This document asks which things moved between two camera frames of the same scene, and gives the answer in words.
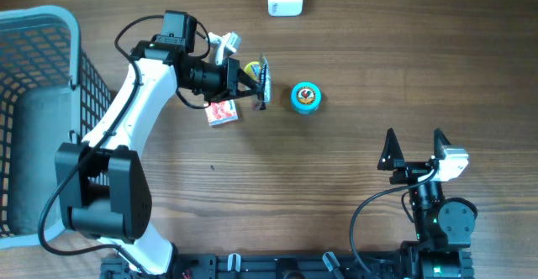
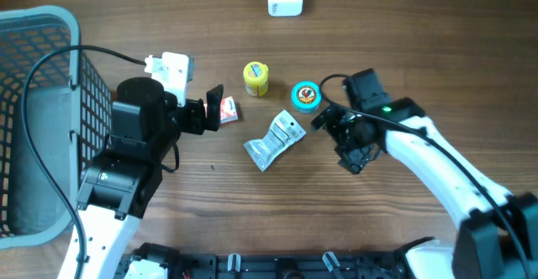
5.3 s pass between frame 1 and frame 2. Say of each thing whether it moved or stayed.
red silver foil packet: moved
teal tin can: stayed
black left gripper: moved
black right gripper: moved
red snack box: stayed
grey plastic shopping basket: stayed
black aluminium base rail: stayed
